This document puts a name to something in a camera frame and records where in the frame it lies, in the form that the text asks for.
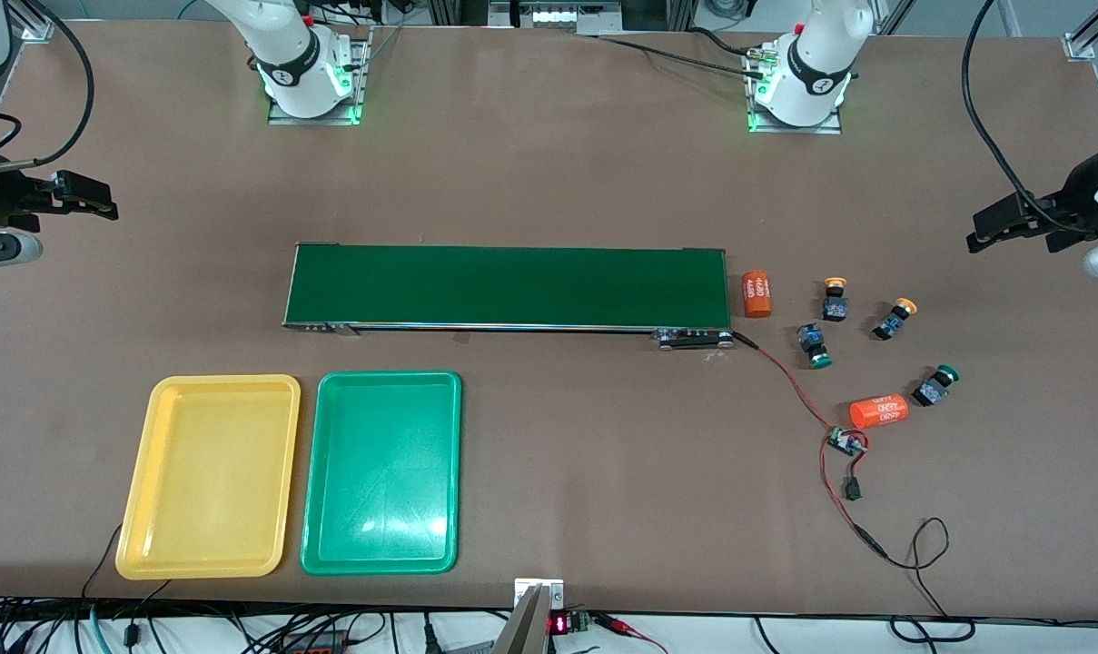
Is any green mushroom push button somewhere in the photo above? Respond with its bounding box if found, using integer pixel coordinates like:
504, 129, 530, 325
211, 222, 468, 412
912, 364, 961, 407
796, 322, 833, 370

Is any orange printed cylinder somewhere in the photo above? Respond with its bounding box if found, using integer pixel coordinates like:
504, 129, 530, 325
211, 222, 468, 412
741, 270, 774, 319
850, 393, 910, 430

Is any yellow plastic tray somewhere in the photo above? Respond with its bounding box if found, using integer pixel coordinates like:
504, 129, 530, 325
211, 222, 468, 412
115, 374, 302, 580

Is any green plastic tray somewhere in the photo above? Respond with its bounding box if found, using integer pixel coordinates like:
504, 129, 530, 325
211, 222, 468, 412
300, 370, 463, 576

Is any green conveyor belt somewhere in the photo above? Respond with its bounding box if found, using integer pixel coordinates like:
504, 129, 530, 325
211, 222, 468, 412
282, 243, 736, 352

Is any silver metal box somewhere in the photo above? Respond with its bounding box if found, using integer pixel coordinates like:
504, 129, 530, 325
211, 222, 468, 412
488, 0, 624, 35

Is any red clip lead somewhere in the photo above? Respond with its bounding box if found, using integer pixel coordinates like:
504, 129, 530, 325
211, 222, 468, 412
594, 614, 669, 654

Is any aluminium frame corner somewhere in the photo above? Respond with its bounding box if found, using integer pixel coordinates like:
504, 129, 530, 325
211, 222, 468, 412
4, 0, 56, 43
1063, 0, 1098, 62

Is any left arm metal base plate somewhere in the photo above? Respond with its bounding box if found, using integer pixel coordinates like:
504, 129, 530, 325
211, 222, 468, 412
746, 45, 844, 136

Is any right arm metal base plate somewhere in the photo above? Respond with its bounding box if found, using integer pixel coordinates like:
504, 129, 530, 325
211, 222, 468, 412
267, 25, 373, 126

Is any red black power wire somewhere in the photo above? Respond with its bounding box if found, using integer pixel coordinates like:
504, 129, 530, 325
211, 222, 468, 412
732, 330, 951, 619

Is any black table cable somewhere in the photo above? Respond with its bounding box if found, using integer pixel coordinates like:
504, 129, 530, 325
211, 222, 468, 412
594, 27, 767, 81

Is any black looped floor cable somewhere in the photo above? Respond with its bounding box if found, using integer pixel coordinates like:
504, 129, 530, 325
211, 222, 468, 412
889, 616, 976, 642

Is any grey metal camera bracket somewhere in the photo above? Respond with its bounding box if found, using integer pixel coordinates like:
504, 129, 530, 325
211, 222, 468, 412
492, 578, 566, 654

